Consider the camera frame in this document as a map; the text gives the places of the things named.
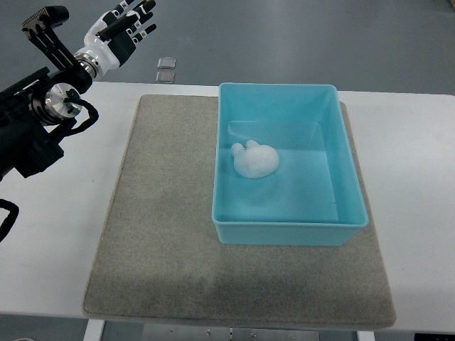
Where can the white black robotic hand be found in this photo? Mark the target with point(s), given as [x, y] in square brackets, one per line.
[113, 38]

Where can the white bunny toy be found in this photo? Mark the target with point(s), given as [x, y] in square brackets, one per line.
[254, 160]

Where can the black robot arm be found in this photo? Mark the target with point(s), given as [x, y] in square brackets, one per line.
[40, 110]

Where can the blue plastic box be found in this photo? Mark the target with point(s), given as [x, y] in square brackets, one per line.
[314, 197]

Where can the lower clear floor tile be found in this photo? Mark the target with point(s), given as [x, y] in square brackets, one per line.
[165, 77]

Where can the grey felt mat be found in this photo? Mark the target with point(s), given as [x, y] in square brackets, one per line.
[159, 258]

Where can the white table leg frame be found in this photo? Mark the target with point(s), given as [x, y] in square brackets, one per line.
[94, 330]

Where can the metal table bracket plate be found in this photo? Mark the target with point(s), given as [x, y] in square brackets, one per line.
[175, 332]

